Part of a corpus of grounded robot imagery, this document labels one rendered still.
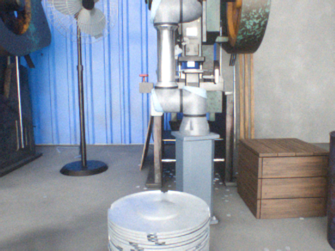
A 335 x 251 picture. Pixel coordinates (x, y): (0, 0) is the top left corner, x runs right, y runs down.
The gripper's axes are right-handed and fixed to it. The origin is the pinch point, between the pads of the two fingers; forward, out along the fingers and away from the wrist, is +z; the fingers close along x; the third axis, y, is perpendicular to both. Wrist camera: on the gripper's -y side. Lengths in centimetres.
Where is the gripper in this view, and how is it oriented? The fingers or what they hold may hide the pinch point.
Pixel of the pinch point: (175, 57)
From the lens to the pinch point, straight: 198.8
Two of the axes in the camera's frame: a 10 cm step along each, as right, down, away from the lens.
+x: 6.2, -4.1, 6.7
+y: 7.5, 0.8, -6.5
